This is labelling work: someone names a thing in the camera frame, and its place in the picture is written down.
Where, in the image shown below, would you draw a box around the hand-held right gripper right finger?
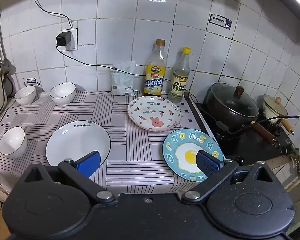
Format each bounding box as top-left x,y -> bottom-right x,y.
181,150 -> 283,204

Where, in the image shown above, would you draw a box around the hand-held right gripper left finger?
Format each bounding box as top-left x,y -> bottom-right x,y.
15,151 -> 115,204

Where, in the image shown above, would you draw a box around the white bowl with black rim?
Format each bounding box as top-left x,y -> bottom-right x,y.
0,126 -> 28,160
14,85 -> 37,106
49,82 -> 77,105

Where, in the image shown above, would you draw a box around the white plate with black rim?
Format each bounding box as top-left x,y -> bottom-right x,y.
45,121 -> 111,167

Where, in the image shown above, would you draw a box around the blue fried egg print plate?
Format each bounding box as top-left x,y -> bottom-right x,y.
162,129 -> 226,182

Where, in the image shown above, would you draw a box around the pink rabbit print plate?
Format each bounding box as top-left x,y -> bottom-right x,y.
127,96 -> 182,132

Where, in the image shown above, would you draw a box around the striped tablecloth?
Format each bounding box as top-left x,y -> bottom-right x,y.
0,90 -> 225,198

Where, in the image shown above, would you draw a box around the black gas stove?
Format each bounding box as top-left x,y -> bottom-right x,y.
195,100 -> 294,165

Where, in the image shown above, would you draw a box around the black cooking pot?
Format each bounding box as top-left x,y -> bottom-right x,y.
206,82 -> 278,146

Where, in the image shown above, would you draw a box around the glass lid with wooden knob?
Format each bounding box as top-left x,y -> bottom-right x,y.
211,82 -> 260,118

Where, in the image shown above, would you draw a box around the hanging metal ladle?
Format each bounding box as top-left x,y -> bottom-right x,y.
0,12 -> 17,75

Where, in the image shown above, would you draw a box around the cream enamel milk pot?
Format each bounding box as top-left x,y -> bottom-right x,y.
261,94 -> 295,136

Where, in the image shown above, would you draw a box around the vinegar bottle yellow cap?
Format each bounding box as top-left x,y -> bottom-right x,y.
168,47 -> 191,104

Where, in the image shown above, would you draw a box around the clear plastic salt bag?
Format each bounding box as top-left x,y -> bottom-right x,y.
111,60 -> 136,96

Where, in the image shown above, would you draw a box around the metal gas valve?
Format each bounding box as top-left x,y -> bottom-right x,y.
287,146 -> 300,180

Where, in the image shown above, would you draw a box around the cooking wine bottle brown cap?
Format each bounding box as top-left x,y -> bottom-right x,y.
143,39 -> 168,97

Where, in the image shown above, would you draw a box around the black charger adapter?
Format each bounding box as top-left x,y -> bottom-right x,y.
56,31 -> 72,47

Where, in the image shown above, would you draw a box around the small white wall sticker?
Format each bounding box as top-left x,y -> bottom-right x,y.
22,77 -> 42,88

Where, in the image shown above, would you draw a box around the black cable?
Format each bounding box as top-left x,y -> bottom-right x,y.
251,112 -> 300,127
31,0 -> 73,33
56,45 -> 203,103

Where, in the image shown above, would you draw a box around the white wall socket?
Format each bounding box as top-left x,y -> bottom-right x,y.
61,21 -> 79,51

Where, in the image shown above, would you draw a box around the dark blue wall sticker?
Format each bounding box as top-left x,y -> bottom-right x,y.
209,13 -> 233,31

